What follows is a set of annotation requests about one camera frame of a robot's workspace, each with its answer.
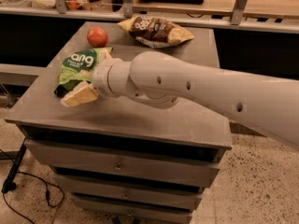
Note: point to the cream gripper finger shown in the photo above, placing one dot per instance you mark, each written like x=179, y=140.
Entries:
x=83, y=93

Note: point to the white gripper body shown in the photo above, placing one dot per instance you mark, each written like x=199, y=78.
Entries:
x=100, y=77

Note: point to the green rice chip bag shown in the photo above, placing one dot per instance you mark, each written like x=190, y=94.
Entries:
x=79, y=67

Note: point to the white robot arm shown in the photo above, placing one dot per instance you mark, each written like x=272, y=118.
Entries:
x=267, y=105

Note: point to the brown chip bag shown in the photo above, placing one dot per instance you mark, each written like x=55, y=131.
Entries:
x=155, y=33

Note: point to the red apple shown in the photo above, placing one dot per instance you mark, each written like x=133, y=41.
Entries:
x=97, y=37

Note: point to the top drawer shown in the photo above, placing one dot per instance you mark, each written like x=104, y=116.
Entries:
x=114, y=162

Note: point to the drawer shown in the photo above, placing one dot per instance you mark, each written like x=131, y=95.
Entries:
x=114, y=162
x=128, y=192
x=131, y=209

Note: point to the grey drawer cabinet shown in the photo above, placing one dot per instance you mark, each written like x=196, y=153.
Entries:
x=186, y=132

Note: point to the middle drawer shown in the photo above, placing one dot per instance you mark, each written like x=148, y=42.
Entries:
x=128, y=192

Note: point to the bottom drawer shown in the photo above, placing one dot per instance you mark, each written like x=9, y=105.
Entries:
x=131, y=209

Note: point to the black stand leg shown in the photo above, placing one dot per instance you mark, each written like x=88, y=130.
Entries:
x=16, y=158

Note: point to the metal bracket middle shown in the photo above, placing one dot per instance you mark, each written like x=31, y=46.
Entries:
x=127, y=8

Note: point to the metal bracket right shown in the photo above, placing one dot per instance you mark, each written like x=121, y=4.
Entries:
x=238, y=11

